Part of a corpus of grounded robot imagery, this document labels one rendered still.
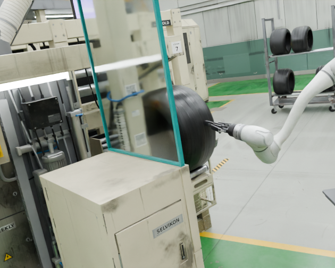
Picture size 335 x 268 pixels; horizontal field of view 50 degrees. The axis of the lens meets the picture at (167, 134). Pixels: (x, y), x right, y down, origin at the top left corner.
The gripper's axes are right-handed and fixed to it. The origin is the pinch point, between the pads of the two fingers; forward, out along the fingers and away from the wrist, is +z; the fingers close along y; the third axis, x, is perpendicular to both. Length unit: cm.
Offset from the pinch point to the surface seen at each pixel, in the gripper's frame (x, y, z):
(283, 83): 97, -479, 249
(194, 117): -4.4, 6.6, 6.1
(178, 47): -39, -29, 56
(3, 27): -63, 86, 61
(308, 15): 4, -1010, 496
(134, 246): 10, 92, -49
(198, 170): 34.7, -0.2, 11.6
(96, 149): 21, 41, 68
